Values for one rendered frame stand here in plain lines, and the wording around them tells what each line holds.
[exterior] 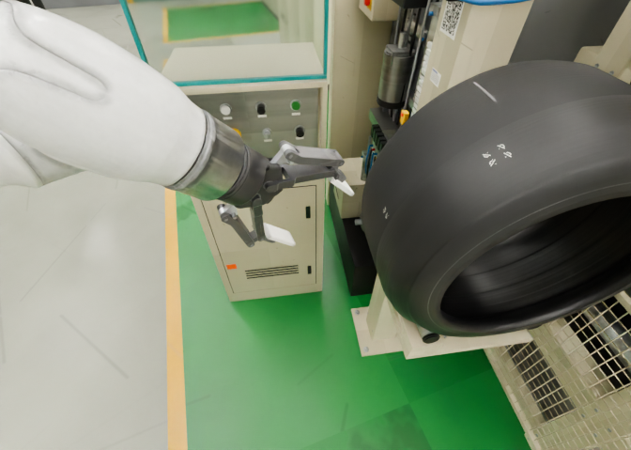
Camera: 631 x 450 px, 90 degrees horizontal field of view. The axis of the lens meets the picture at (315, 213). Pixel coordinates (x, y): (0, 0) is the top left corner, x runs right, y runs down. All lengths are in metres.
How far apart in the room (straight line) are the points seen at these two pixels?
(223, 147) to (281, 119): 0.86
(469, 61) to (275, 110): 0.64
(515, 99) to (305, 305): 1.58
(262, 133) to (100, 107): 0.97
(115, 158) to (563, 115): 0.54
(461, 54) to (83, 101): 0.70
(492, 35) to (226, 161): 0.64
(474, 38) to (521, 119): 0.30
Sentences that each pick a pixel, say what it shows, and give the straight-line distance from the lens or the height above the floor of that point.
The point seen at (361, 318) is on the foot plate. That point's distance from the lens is 1.90.
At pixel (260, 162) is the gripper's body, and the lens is 0.39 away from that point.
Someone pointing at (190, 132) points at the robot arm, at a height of 1.54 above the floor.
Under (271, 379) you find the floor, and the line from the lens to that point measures 1.78.
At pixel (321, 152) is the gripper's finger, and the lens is 0.44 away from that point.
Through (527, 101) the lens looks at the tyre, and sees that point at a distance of 0.59.
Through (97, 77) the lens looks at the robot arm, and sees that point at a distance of 0.29.
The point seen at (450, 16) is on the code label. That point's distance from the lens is 0.85.
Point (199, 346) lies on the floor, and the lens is 1.93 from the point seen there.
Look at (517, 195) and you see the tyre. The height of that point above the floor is 1.40.
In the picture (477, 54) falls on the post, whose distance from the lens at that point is 0.83.
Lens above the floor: 1.69
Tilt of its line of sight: 45 degrees down
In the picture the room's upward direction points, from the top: straight up
